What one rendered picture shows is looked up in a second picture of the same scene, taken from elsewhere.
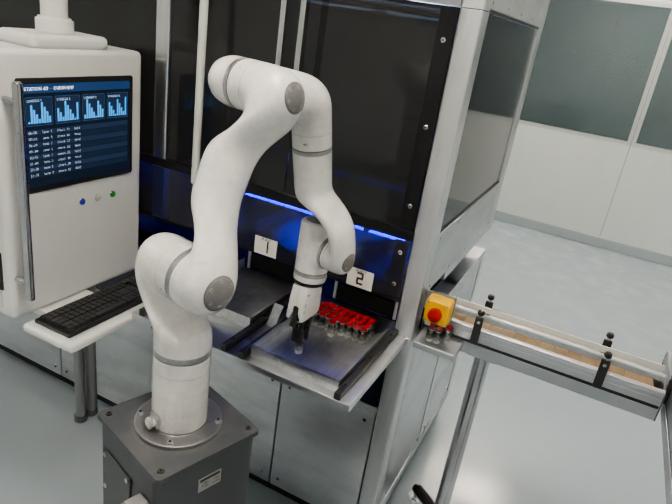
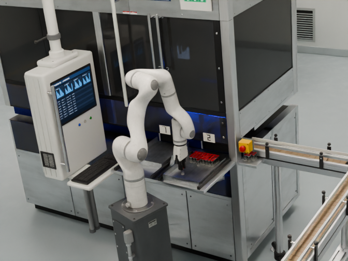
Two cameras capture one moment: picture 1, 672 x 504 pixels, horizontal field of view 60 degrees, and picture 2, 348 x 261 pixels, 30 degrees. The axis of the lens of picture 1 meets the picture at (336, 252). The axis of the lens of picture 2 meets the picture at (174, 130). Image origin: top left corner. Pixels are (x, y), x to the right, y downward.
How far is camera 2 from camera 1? 249 cm
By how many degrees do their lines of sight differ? 11
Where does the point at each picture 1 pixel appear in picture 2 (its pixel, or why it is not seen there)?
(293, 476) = (202, 242)
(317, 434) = (208, 217)
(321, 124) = (168, 85)
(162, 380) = (129, 188)
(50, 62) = (60, 71)
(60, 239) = (73, 143)
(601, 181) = not seen: outside the picture
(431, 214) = (230, 104)
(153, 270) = (119, 150)
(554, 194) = not seen: outside the picture
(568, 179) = not seen: outside the picture
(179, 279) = (128, 151)
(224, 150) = (134, 106)
